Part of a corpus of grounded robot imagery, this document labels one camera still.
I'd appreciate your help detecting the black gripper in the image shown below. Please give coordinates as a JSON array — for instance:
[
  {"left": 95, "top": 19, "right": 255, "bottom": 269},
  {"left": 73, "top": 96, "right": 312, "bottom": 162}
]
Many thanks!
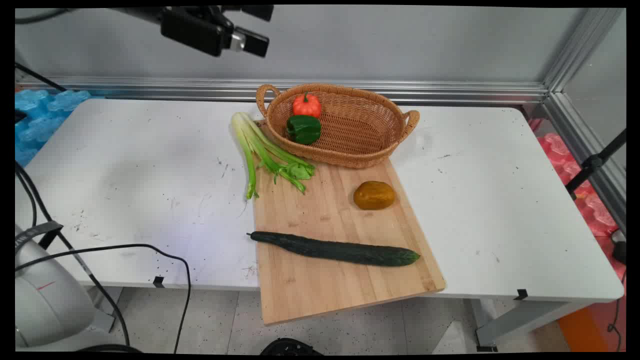
[{"left": 160, "top": 5, "right": 275, "bottom": 58}]

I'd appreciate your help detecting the brown toy potato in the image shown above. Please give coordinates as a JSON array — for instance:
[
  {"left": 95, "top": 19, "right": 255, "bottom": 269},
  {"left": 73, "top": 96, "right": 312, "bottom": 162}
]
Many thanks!
[{"left": 353, "top": 180, "right": 397, "bottom": 211}]

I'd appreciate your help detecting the red bell pepper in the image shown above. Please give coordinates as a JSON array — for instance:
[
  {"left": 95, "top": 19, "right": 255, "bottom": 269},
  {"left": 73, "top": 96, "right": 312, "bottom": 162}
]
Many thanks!
[{"left": 292, "top": 92, "right": 322, "bottom": 119}]

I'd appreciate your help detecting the green toy celery stalk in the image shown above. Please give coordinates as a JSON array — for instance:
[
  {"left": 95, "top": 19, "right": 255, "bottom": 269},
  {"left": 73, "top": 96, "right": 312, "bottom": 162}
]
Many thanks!
[{"left": 230, "top": 111, "right": 317, "bottom": 200}]

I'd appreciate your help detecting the green toy bell pepper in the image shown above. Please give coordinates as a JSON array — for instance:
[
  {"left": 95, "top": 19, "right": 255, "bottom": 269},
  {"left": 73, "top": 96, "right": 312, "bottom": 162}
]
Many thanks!
[{"left": 286, "top": 115, "right": 322, "bottom": 146}]

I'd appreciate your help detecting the blue foam mat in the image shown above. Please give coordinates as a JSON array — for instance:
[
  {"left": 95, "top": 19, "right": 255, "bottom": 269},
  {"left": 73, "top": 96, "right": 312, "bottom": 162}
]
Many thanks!
[{"left": 15, "top": 89, "right": 93, "bottom": 168}]

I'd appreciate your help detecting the dark green toy cucumber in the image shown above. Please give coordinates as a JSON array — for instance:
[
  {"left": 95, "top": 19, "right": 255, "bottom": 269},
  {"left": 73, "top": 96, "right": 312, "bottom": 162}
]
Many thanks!
[{"left": 246, "top": 230, "right": 421, "bottom": 267}]

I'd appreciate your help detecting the bamboo cutting board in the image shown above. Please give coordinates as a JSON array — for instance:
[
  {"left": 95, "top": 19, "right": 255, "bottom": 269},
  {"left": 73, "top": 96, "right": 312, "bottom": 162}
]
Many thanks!
[{"left": 251, "top": 120, "right": 447, "bottom": 327}]

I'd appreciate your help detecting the black round object on floor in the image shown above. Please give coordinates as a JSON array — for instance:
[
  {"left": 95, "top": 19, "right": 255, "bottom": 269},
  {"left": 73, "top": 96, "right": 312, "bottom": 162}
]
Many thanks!
[{"left": 260, "top": 338, "right": 324, "bottom": 356}]

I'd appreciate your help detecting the black tripod pole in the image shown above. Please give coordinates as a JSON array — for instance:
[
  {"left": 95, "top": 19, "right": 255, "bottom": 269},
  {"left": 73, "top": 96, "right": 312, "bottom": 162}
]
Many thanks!
[{"left": 565, "top": 129, "right": 627, "bottom": 201}]

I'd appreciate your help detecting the pink foam mat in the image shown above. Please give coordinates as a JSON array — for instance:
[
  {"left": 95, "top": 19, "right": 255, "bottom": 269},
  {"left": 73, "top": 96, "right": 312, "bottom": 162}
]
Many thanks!
[{"left": 529, "top": 117, "right": 627, "bottom": 281}]

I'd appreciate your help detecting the grey metal table leg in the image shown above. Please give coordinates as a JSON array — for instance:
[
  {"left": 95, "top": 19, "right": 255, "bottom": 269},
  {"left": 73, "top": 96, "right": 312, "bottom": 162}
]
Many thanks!
[{"left": 474, "top": 298, "right": 597, "bottom": 352}]

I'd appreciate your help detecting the horizontal aluminium frame rail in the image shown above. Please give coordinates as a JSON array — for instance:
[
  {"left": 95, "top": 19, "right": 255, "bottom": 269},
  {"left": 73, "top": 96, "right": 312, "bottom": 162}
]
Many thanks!
[{"left": 15, "top": 76, "right": 551, "bottom": 106}]

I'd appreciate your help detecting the woven wicker basket with handles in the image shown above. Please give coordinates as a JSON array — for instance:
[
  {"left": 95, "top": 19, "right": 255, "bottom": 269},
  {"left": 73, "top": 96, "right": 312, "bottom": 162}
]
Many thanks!
[{"left": 256, "top": 83, "right": 421, "bottom": 169}]

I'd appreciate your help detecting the black cable by wall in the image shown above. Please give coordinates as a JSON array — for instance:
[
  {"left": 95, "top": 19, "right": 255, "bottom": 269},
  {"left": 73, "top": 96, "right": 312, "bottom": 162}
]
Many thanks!
[{"left": 15, "top": 61, "right": 68, "bottom": 93}]

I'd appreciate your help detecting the thin black cable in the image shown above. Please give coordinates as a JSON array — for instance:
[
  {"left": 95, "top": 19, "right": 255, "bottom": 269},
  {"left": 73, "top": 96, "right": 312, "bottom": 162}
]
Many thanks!
[{"left": 15, "top": 243, "right": 193, "bottom": 355}]

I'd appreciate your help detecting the black strap on robot base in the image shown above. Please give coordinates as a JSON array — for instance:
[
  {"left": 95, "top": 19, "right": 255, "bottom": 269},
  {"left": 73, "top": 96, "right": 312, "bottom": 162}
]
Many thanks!
[{"left": 15, "top": 220, "right": 64, "bottom": 252}]

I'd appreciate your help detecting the slanted aluminium frame post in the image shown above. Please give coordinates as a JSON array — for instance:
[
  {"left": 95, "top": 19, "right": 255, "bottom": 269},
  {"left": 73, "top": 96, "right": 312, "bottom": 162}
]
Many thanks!
[{"left": 542, "top": 7, "right": 627, "bottom": 236}]

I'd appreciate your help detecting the small black device with cable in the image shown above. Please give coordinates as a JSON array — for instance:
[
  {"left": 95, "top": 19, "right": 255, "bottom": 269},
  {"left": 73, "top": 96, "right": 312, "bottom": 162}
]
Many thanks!
[{"left": 606, "top": 239, "right": 627, "bottom": 352}]

